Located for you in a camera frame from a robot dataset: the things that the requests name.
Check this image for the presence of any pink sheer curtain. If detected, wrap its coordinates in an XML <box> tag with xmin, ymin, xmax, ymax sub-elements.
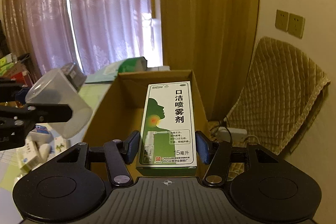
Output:
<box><xmin>1</xmin><ymin>0</ymin><xmax>162</xmax><ymax>79</ymax></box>

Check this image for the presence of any mustard yellow curtain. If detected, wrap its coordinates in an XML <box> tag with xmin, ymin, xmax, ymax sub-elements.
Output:
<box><xmin>161</xmin><ymin>0</ymin><xmax>259</xmax><ymax>121</ymax></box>

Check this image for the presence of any dark plastic wrapped container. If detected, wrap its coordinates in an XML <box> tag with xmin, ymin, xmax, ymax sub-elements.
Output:
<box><xmin>61</xmin><ymin>63</ymin><xmax>87</xmax><ymax>92</ymax></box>

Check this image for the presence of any green white spray medicine box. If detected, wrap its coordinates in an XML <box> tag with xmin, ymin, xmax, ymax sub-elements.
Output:
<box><xmin>136</xmin><ymin>81</ymin><xmax>197</xmax><ymax>177</ymax></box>

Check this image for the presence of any brown cardboard box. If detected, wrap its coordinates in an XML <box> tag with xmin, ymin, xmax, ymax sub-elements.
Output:
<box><xmin>84</xmin><ymin>71</ymin><xmax>209</xmax><ymax>183</ymax></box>

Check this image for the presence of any white medicine box on table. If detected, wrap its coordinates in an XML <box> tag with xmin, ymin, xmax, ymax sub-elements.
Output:
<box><xmin>17</xmin><ymin>139</ymin><xmax>42</xmax><ymax>172</ymax></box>

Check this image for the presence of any white power strip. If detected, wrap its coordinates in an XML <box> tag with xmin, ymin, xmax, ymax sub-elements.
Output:
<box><xmin>215</xmin><ymin>127</ymin><xmax>247</xmax><ymax>142</ymax></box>

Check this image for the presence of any double wall socket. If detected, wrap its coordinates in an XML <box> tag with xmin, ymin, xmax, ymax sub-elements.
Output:
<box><xmin>274</xmin><ymin>10</ymin><xmax>305</xmax><ymax>39</ymax></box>

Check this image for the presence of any quilted tan chair cover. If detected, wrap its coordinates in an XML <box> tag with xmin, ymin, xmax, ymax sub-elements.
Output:
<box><xmin>226</xmin><ymin>36</ymin><xmax>331</xmax><ymax>180</ymax></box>

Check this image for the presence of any green flat package bag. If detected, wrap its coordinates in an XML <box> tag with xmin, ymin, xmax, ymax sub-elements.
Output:
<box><xmin>85</xmin><ymin>56</ymin><xmax>147</xmax><ymax>84</ymax></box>

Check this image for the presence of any clear plastic container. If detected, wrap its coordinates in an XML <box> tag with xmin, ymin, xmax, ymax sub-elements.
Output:
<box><xmin>25</xmin><ymin>68</ymin><xmax>92</xmax><ymax>139</ymax></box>

